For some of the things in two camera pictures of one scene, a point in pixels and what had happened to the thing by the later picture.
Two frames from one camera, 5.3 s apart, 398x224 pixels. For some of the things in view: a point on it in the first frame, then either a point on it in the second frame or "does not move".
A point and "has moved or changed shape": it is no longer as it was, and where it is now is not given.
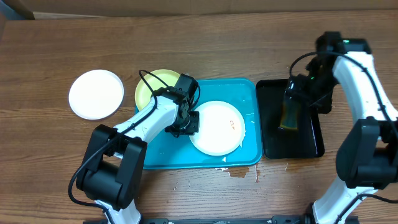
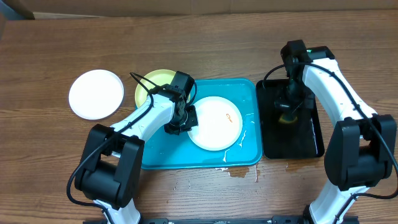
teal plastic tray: [166, 152] does not move
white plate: [96, 94] does not move
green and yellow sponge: [290, 115] has moved or changed shape
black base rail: [275, 219] does not move
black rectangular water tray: [307, 142] does not move
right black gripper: [298, 89] → [284, 103]
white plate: [221, 128] has moved or changed shape
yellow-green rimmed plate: [143, 94] does not move
